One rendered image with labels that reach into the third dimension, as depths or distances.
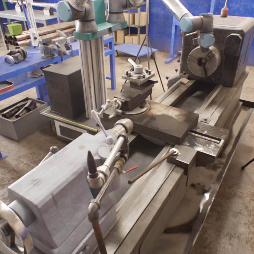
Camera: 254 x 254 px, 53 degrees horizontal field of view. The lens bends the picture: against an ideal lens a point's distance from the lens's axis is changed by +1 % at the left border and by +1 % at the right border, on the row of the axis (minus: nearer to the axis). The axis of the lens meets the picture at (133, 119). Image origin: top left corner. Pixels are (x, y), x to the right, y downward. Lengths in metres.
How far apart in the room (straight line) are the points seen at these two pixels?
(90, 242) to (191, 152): 0.73
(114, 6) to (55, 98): 1.13
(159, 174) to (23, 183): 0.70
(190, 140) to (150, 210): 0.54
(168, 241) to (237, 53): 1.50
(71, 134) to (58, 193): 2.03
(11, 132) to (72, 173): 2.41
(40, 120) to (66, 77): 0.93
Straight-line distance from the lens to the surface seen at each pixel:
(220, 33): 2.33
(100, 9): 2.66
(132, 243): 1.12
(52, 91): 2.90
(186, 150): 1.48
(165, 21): 6.18
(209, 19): 1.88
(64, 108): 2.88
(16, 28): 4.66
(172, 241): 1.64
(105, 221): 1.08
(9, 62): 3.06
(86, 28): 2.28
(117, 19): 2.67
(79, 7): 2.11
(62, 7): 2.14
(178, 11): 1.86
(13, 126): 3.19
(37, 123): 3.39
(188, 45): 2.43
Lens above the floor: 1.77
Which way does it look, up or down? 31 degrees down
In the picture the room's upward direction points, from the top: straight up
